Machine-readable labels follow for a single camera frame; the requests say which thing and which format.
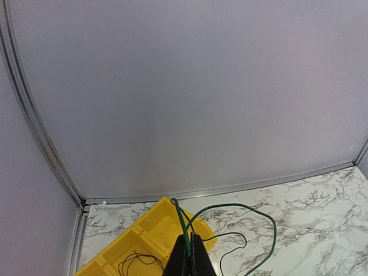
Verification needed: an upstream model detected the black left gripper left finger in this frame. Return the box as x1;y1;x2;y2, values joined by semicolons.
162;235;190;276

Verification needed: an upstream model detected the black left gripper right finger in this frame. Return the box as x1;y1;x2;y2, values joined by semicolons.
190;233;215;276

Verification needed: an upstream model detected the green wire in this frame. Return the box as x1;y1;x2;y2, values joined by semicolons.
171;197;278;276

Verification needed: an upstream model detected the black wire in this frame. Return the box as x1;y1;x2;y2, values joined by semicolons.
117;232;247;276

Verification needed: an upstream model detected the yellow plastic bin right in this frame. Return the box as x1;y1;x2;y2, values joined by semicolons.
133;197;217;255

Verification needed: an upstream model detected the yellow plastic bin middle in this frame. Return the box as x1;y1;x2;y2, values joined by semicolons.
98;229;167;275

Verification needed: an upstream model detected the aluminium corner post right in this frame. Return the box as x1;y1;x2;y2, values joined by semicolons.
352;138;368;166

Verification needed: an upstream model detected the aluminium corner post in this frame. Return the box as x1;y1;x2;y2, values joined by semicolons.
352;138;368;166
1;1;86;275

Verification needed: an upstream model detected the aluminium corner post left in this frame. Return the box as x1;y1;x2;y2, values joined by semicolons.
1;1;86;275

